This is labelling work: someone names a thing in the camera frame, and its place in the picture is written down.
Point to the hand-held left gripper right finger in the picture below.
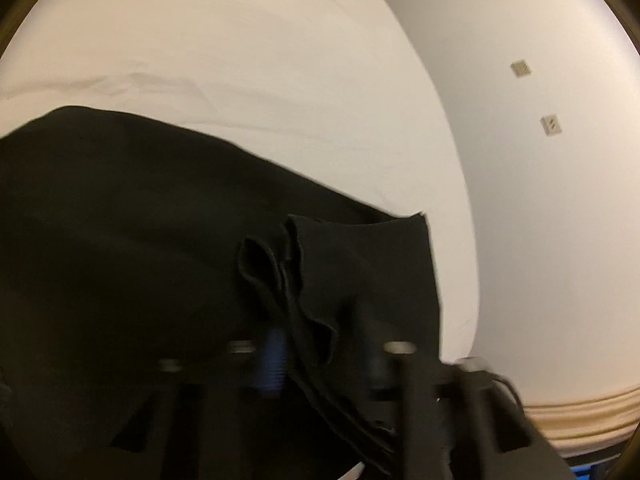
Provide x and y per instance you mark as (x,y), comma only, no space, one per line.
(415,400)

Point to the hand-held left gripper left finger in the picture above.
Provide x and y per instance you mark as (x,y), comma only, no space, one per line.
(272,360)

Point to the black pants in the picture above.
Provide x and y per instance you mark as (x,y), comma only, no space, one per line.
(150,260)

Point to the bed with white sheet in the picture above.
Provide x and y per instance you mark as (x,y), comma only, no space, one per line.
(250,60)

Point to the beige wall socket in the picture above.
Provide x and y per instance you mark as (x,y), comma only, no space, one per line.
(550,125)

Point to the beige wall switch plate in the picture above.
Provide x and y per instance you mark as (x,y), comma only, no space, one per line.
(520,67)

